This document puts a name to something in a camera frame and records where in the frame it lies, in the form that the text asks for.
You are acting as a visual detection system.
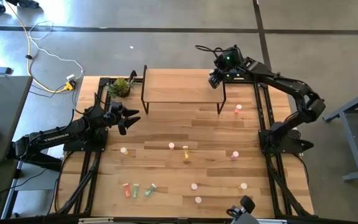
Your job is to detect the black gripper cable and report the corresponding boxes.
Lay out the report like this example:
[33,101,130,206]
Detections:
[194,44,227,57]

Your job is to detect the black and grey device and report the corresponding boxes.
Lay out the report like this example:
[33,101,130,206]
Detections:
[227,195,257,224]

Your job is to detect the grey-blue table frame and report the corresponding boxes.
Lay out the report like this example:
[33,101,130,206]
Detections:
[323,83,358,183]

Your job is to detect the yellow cable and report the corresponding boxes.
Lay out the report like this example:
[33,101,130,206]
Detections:
[11,0,74,94]

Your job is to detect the green plant in black pot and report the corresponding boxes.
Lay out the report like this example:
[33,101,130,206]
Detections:
[106,77,135,99]

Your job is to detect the white cable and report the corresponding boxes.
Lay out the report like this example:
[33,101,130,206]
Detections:
[28,20,85,80]

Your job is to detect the grey desk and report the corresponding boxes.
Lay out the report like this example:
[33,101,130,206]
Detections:
[0,74,34,166]

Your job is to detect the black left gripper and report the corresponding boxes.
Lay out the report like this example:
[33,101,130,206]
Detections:
[104,101,142,136]

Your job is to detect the black aluminium table frame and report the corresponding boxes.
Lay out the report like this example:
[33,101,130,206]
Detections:
[50,76,315,218]

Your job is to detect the wooden shelf with black legs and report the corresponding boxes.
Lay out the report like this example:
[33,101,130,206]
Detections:
[140,64,227,115]

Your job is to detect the black floor beam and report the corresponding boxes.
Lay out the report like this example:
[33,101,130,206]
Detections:
[20,151,62,172]

